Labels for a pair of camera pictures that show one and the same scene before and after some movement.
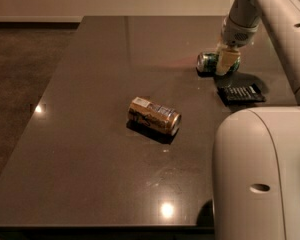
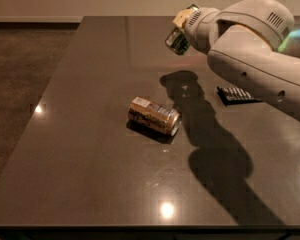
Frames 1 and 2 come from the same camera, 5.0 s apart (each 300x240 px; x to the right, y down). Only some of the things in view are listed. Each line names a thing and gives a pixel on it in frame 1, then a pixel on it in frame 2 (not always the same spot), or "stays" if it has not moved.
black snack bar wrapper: x=242 y=93 stays
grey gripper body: x=236 y=36 → x=197 y=26
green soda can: x=206 y=65 → x=177 y=41
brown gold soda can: x=159 y=117 stays
